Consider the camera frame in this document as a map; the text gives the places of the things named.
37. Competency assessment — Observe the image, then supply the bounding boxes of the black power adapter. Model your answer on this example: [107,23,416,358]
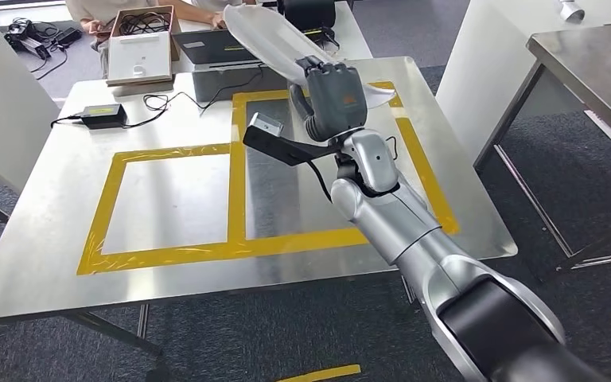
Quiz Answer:
[52,27,83,49]
[80,103,127,131]

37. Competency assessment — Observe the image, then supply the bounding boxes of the white desk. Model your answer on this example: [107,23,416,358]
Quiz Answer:
[170,0,374,61]

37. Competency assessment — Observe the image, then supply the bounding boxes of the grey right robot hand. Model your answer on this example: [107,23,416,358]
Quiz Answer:
[288,55,368,143]

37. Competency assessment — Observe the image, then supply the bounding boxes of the silver cylinder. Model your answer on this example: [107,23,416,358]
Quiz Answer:
[558,0,586,23]

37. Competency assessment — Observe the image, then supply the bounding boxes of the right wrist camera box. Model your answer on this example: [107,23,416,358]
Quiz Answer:
[242,111,346,167]

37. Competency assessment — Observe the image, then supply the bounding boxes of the grey box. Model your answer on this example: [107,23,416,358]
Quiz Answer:
[192,65,292,103]

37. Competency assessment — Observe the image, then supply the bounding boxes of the steel workbench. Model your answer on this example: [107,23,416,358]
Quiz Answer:
[0,55,519,357]

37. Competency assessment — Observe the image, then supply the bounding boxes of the white cabinet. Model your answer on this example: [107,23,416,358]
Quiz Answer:
[436,0,611,166]
[0,29,61,196]

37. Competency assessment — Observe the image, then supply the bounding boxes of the cardboard box with white lid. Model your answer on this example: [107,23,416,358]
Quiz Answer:
[106,5,183,87]

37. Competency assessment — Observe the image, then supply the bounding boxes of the black coiled cables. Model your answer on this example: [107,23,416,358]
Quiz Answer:
[118,11,172,37]

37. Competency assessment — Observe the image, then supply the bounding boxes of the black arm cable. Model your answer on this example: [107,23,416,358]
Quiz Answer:
[305,158,336,204]

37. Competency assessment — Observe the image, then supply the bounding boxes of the yellow floor tape square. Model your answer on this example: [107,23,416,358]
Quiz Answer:
[276,364,362,382]

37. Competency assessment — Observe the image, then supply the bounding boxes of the person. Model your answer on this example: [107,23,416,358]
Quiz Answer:
[65,0,258,35]

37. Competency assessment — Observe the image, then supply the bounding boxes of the black adapter cable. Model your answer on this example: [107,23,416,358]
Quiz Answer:
[49,65,266,131]

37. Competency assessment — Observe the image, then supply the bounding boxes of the white curved plastic part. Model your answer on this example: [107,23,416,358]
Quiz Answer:
[223,4,396,110]

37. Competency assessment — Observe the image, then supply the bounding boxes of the black device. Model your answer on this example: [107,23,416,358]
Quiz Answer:
[3,18,53,60]

